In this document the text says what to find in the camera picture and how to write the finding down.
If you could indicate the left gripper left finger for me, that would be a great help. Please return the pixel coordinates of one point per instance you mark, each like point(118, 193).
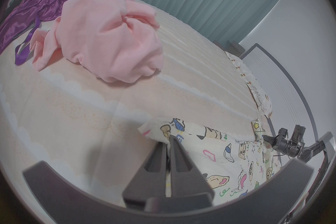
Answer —
point(149, 181)

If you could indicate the white printed pillow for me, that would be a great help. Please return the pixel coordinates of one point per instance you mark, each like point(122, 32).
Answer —
point(257, 91)

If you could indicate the purple garment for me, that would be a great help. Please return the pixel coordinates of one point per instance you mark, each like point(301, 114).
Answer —
point(28, 13)

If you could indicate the white printed pyjama top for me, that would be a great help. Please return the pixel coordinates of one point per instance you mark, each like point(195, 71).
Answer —
point(223, 160)

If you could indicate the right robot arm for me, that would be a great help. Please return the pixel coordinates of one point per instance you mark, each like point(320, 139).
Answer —
point(312, 148)

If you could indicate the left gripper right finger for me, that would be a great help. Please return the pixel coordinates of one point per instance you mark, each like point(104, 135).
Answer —
point(189, 181)

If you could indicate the bed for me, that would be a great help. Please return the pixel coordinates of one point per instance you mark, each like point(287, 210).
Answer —
point(78, 112)

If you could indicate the grey bedside table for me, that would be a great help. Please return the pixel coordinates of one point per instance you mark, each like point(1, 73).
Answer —
point(231, 47)

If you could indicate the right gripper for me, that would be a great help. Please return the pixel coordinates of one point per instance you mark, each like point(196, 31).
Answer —
point(280, 144)

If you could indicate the pink garment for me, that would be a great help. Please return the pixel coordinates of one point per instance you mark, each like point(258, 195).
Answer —
point(105, 34)

